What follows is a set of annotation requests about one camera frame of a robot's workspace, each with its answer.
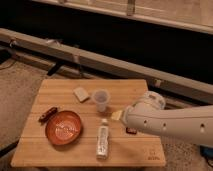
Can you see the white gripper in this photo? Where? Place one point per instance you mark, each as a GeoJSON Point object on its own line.
{"type": "Point", "coordinates": [149, 97]}

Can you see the translucent white cup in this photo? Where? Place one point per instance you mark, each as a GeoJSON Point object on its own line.
{"type": "Point", "coordinates": [101, 99]}

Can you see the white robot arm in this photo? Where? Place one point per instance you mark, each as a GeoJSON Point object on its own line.
{"type": "Point", "coordinates": [148, 115]}

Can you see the orange ceramic bowl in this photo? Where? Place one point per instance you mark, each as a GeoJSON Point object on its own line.
{"type": "Point", "coordinates": [63, 128]}

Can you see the dark red candy bar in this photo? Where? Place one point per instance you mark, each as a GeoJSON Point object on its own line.
{"type": "Point", "coordinates": [131, 131]}

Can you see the clear plastic bottle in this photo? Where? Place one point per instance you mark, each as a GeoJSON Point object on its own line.
{"type": "Point", "coordinates": [102, 140]}

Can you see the small white block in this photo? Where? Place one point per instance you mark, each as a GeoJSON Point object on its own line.
{"type": "Point", "coordinates": [81, 94]}

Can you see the wooden table board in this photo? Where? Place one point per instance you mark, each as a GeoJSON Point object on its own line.
{"type": "Point", "coordinates": [125, 150]}

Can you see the blue object at right edge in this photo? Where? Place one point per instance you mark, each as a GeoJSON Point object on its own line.
{"type": "Point", "coordinates": [207, 154]}

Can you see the grey metal rail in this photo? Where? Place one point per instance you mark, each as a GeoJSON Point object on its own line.
{"type": "Point", "coordinates": [159, 79]}

